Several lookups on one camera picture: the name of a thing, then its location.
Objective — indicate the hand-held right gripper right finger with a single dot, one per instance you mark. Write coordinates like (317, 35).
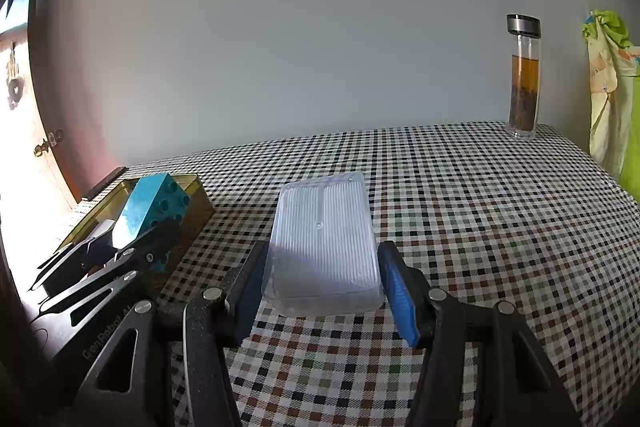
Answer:
(400, 292)

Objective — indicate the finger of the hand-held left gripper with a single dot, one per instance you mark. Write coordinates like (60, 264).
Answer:
(155, 239)
(75, 257)

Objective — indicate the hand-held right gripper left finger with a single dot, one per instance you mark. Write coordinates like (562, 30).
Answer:
(250, 289)

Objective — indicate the teal building block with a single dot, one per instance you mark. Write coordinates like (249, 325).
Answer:
(145, 202)

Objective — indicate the gold tin box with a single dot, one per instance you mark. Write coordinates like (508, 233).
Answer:
(200, 207)

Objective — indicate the clear plastic box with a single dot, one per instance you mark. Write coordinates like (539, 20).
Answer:
(322, 247)

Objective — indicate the wooden door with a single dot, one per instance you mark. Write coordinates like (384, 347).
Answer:
(30, 187)

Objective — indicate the checked tablecloth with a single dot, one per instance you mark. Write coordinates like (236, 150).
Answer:
(475, 207)

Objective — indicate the hanging door ornament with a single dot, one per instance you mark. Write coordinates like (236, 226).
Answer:
(15, 82)

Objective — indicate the glass tea bottle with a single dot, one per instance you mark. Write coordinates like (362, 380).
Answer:
(523, 82)

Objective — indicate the green printed cloth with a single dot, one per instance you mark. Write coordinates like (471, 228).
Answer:
(612, 107)

